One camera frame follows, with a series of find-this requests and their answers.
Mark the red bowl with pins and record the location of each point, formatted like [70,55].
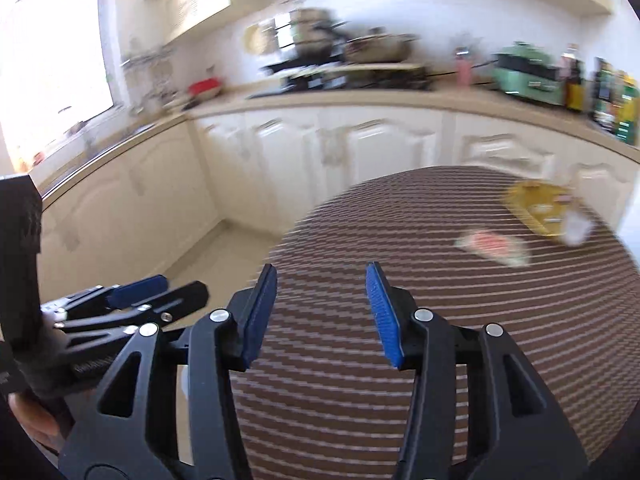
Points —
[204,87]

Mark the person's left hand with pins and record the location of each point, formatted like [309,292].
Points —
[35,422]

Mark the red and white wrapper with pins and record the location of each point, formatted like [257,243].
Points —
[492,246]

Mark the green electric cooker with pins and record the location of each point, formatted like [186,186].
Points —
[527,75]

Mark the wall utensil rail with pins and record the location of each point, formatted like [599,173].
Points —
[145,60]

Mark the round bamboo tray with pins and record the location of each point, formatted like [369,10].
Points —
[257,39]

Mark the clear plastic scrap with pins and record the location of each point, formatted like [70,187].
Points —
[577,227]

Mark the kitchen window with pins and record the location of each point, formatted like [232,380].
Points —
[55,60]

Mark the wooden cutting board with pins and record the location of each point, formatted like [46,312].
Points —
[385,66]

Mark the dark sauce bottle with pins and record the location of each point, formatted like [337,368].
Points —
[572,85]

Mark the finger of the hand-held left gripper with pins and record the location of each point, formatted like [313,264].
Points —
[135,290]
[175,302]

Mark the yellow foil packet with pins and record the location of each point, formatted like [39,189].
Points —
[535,200]

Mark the black gas stove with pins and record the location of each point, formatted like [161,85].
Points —
[340,80]

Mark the steel wok with lid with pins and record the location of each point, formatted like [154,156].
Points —
[377,49]

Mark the pink utensil holder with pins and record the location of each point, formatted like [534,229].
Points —
[463,70]

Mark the brown patterned tablecloth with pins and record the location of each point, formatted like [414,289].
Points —
[400,220]

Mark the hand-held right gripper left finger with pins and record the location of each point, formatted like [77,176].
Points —
[260,310]

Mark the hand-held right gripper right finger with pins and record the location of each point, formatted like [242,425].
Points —
[382,310]

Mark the cream kitchen base cabinets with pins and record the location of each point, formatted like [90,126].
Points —
[280,145]

